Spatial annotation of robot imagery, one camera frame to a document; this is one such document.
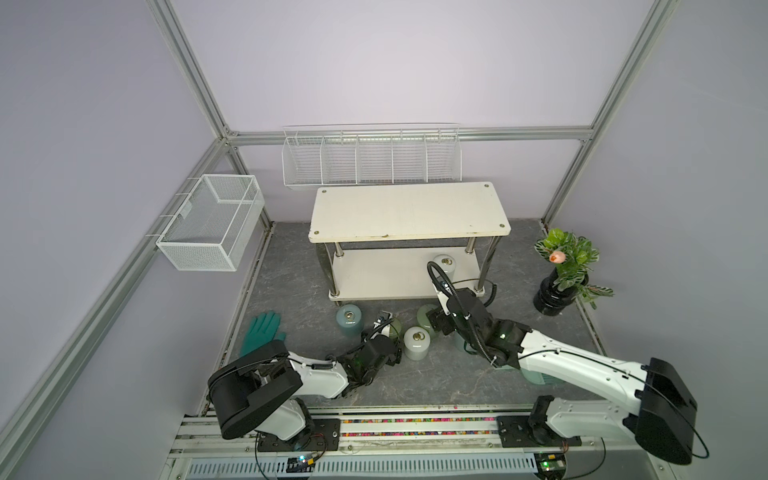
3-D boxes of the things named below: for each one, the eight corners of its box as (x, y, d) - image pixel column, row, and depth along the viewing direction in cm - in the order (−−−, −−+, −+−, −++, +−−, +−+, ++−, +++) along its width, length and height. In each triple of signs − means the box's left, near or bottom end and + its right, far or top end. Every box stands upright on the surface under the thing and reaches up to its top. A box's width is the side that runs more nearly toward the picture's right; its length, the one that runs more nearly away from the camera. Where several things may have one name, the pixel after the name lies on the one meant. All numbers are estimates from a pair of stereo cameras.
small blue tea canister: (338, 337, 92) (334, 326, 86) (341, 316, 96) (337, 304, 90) (361, 337, 92) (359, 326, 86) (363, 316, 96) (361, 304, 90)
